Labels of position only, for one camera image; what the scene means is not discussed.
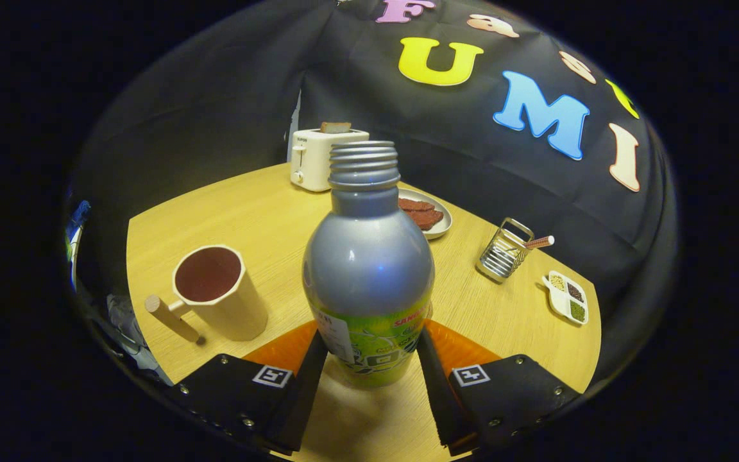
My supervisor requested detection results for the dark red juice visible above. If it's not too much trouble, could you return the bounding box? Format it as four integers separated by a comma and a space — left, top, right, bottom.
175, 248, 242, 302

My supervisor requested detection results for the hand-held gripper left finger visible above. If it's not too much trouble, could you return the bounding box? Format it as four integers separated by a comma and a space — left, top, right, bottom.
171, 321, 329, 456

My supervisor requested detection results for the silver bottle green label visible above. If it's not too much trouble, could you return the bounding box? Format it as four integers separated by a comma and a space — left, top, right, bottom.
302, 141, 436, 388

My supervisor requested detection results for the wooden table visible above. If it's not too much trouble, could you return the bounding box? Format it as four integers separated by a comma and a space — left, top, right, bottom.
126, 162, 602, 462

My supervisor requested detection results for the white toaster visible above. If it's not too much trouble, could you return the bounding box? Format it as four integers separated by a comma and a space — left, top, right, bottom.
290, 128, 370, 193

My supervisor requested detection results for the metal wire holder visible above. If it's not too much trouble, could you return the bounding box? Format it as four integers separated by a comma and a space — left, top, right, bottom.
476, 218, 535, 284

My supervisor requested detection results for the white divided dish with beans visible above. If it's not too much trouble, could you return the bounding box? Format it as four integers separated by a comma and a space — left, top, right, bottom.
542, 270, 590, 326

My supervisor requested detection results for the beige cup wooden handle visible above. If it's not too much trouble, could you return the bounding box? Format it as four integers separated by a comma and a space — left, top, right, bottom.
145, 244, 269, 343

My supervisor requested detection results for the white round plate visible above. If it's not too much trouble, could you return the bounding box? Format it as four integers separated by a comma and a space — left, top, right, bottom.
397, 187, 454, 241

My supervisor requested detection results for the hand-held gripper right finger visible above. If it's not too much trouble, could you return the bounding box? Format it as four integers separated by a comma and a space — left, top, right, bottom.
416, 320, 582, 456

